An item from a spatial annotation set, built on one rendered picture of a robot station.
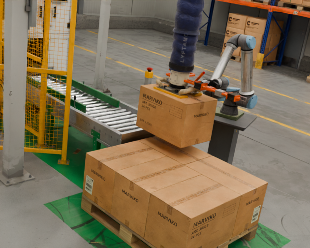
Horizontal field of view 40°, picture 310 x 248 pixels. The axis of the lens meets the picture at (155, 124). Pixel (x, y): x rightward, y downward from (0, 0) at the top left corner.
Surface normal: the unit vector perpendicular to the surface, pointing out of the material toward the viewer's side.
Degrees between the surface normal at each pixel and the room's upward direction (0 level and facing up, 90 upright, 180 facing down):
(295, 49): 90
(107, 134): 90
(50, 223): 0
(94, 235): 0
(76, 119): 90
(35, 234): 0
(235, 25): 92
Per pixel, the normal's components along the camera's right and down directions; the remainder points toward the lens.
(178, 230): -0.71, 0.15
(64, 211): 0.13, -0.93
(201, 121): 0.67, 0.33
